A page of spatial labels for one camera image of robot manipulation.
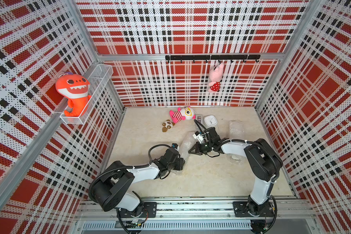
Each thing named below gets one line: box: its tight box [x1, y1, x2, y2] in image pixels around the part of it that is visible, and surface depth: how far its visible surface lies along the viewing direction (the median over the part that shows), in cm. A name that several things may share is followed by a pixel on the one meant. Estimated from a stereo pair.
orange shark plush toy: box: [59, 63, 103, 125], surface depth 65 cm
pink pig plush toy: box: [208, 62, 225, 93], surface depth 96 cm
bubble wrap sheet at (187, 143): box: [178, 131, 197, 162], surface depth 93 cm
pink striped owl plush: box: [169, 106, 197, 124], surface depth 110 cm
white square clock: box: [203, 115, 218, 130], surface depth 110 cm
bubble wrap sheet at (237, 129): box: [229, 119, 246, 140], surface depth 100 cm
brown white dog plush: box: [161, 119, 176, 133], surface depth 109 cm
